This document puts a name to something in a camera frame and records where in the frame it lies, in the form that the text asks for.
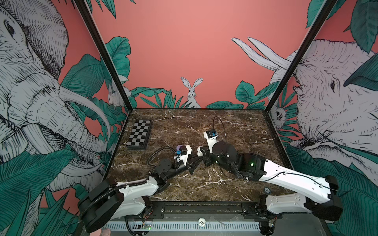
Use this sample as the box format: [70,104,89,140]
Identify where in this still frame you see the purple earbud charging case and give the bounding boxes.
[176,145,184,151]

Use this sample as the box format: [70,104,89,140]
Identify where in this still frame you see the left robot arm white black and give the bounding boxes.
[78,145,208,233]

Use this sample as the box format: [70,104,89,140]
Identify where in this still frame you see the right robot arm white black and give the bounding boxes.
[197,129,344,221]

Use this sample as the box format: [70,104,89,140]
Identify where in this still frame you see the black white checkerboard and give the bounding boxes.
[126,120,153,150]

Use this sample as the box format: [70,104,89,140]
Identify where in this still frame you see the poker chip near right base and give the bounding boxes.
[264,187,271,194]

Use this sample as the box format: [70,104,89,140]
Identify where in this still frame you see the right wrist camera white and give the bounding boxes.
[203,129,218,153]

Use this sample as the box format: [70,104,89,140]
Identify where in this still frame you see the black mounting rail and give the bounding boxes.
[135,201,320,220]

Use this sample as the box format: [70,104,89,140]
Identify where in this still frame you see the poker chip on duct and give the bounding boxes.
[198,218,206,227]

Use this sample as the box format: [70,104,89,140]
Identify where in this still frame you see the white slotted cable duct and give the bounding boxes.
[104,221,260,232]

